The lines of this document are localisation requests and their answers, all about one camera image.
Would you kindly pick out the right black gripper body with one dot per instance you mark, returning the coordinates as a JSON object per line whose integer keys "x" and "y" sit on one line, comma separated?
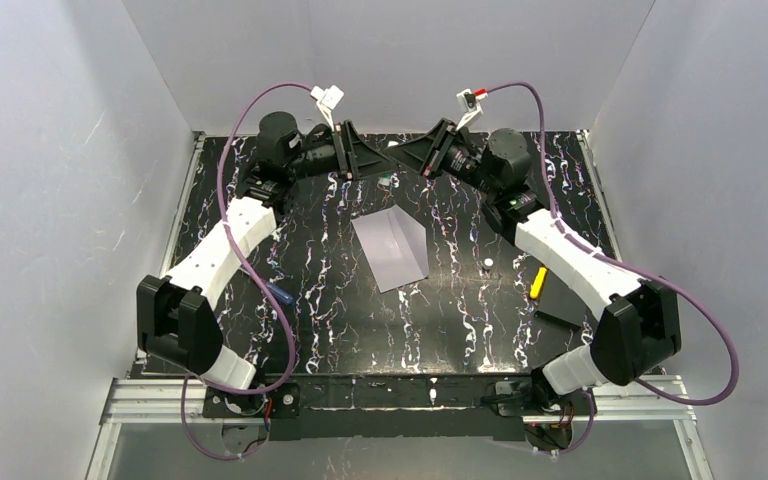
{"x": 437, "y": 149}

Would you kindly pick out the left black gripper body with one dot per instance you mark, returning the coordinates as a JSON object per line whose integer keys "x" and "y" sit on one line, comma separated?
{"x": 343, "y": 151}

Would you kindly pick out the lavender paper envelope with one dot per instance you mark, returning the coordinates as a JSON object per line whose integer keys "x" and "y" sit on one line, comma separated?
{"x": 395, "y": 246}

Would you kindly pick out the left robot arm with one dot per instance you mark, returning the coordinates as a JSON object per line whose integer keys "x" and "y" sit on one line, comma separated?
{"x": 176, "y": 319}

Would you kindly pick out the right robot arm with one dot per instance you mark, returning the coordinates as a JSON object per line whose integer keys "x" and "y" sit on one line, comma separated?
{"x": 638, "y": 321}

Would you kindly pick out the blue red screwdriver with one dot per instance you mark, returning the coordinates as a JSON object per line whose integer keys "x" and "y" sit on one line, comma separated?
{"x": 280, "y": 295}

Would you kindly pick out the yellow black screwdriver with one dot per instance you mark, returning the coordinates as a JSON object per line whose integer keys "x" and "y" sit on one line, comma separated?
{"x": 538, "y": 283}

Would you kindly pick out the black square pad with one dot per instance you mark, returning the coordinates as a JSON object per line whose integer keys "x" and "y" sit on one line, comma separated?
{"x": 559, "y": 305}

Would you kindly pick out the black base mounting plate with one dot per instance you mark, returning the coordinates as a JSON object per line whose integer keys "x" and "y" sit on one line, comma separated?
{"x": 314, "y": 406}

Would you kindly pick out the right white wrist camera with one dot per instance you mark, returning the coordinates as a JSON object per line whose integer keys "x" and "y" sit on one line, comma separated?
{"x": 470, "y": 104}

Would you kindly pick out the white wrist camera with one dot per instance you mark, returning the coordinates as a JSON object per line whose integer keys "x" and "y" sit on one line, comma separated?
{"x": 470, "y": 104}
{"x": 326, "y": 100}

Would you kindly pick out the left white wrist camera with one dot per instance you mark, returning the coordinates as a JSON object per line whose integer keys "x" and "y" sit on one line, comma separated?
{"x": 326, "y": 100}

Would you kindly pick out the aluminium frame rail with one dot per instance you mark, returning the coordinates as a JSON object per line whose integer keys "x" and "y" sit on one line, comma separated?
{"x": 166, "y": 399}

